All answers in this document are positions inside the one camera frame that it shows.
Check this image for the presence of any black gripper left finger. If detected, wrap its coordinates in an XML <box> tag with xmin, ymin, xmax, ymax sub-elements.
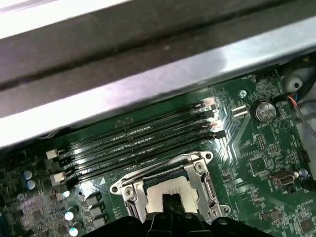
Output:
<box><xmin>82</xmin><ymin>194</ymin><xmax>176</xmax><ymax>237</ymax></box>

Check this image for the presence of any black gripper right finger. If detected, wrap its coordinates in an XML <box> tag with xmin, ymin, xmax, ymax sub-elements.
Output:
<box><xmin>173</xmin><ymin>194</ymin><xmax>274</xmax><ymax>237</ymax></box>

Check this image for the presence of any silver coin battery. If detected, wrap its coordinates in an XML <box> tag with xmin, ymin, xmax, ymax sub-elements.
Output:
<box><xmin>251</xmin><ymin>99</ymin><xmax>277</xmax><ymax>124</ymax></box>

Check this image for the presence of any square black chip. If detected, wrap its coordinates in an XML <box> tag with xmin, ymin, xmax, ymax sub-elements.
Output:
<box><xmin>248</xmin><ymin>157</ymin><xmax>268</xmax><ymax>174</ymax></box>

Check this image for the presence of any metal wire locking lever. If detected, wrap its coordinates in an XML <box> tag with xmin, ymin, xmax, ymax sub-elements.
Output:
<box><xmin>120</xmin><ymin>152</ymin><xmax>213</xmax><ymax>185</ymax></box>

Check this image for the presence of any silver USB port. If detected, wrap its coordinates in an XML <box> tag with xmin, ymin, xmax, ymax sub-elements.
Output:
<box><xmin>270</xmin><ymin>171</ymin><xmax>296</xmax><ymax>186</ymax></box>

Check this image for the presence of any metal socket cover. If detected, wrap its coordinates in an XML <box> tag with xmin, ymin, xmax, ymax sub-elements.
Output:
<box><xmin>122</xmin><ymin>158</ymin><xmax>220</xmax><ymax>220</ymax></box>

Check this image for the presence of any green motherboard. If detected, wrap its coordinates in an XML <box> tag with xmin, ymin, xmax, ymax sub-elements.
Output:
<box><xmin>0</xmin><ymin>66</ymin><xmax>316</xmax><ymax>237</ymax></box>

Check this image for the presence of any grey wire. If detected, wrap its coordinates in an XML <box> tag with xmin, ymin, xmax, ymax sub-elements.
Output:
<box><xmin>293</xmin><ymin>102</ymin><xmax>316</xmax><ymax>139</ymax></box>

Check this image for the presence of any black PC case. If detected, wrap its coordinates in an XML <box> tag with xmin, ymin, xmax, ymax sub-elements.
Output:
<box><xmin>0</xmin><ymin>0</ymin><xmax>316</xmax><ymax>149</ymax></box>

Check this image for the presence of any CPU socket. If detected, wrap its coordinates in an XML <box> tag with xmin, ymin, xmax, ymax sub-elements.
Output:
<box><xmin>109</xmin><ymin>151</ymin><xmax>232</xmax><ymax>223</ymax></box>

